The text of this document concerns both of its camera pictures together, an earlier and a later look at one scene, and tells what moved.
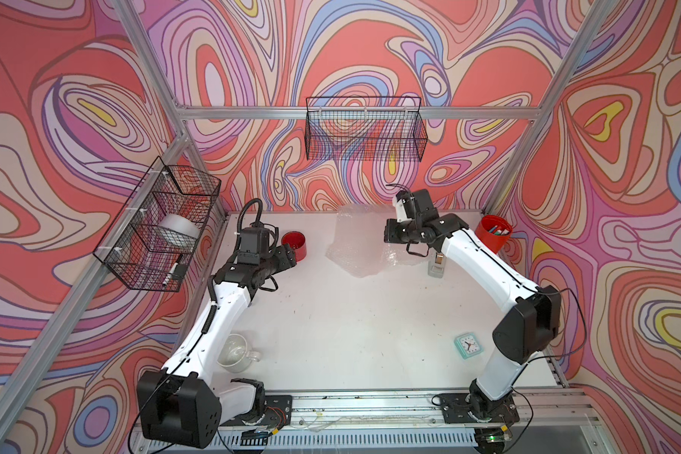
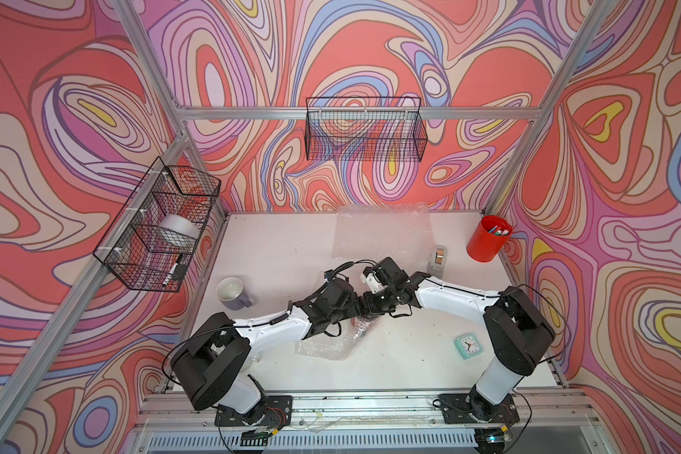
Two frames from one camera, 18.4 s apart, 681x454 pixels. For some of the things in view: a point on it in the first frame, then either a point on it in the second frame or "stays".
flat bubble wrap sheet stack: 358,240 stays
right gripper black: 390,232 → 371,308
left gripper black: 284,256 → 354,305
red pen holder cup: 493,231 stays
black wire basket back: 369,129 stays
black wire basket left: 153,242 stays
